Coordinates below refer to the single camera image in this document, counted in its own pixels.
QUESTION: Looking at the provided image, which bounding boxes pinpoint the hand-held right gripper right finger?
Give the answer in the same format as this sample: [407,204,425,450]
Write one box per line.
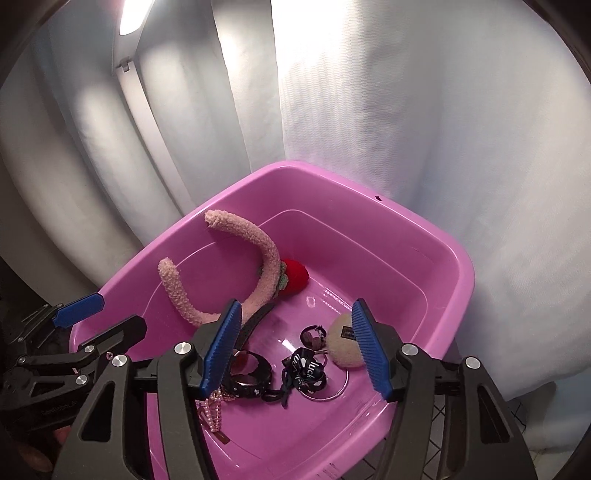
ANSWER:
[352,298,539,480]

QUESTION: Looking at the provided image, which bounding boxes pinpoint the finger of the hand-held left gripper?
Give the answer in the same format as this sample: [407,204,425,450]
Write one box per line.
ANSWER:
[76,315,148,370]
[18,292,106,343]

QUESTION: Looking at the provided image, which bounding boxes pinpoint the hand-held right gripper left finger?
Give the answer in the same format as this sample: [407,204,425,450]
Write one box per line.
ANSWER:
[54,299,243,480]

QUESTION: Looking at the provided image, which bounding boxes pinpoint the beige fuzzy pouch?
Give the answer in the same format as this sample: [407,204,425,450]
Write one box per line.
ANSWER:
[325,312,366,368]

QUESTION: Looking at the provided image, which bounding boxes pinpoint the black wrist watch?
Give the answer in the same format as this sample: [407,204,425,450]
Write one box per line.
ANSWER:
[222,302,278,402]

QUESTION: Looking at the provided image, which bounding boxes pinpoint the pearl hair claw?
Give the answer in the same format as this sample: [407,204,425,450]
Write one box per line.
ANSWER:
[198,388,227,432]

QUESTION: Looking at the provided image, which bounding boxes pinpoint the large silver bangle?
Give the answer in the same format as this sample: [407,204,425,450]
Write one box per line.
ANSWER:
[295,364,350,403]

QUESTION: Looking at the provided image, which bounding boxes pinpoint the black ribbon hair tie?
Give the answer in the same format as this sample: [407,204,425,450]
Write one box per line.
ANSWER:
[263,347,329,409]

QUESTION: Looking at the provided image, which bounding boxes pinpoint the pink plastic bin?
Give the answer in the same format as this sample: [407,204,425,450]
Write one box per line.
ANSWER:
[68,160,476,480]

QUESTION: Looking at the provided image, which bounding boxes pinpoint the pink headband with red strawberries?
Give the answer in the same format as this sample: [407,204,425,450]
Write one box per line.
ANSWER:
[158,209,311,329]

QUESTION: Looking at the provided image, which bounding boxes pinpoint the person's left hand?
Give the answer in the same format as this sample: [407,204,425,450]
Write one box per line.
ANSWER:
[25,425,72,472]

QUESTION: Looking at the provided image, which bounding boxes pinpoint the sheer white curtain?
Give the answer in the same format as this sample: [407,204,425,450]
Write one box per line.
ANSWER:
[0,0,591,407]

